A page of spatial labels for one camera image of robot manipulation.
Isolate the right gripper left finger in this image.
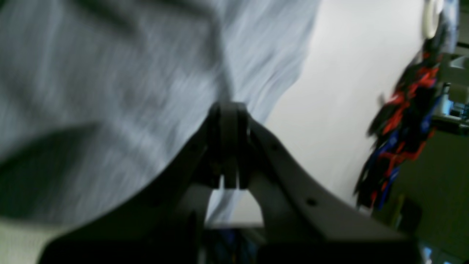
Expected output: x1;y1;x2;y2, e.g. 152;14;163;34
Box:
37;104;229;264

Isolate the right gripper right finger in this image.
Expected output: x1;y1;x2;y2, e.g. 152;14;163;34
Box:
229;103;422;264

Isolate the grey T-shirt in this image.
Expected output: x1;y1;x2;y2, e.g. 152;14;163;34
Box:
0;0;320;225

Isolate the red blue cable bundle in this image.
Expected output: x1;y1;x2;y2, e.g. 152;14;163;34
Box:
354;37;446;211

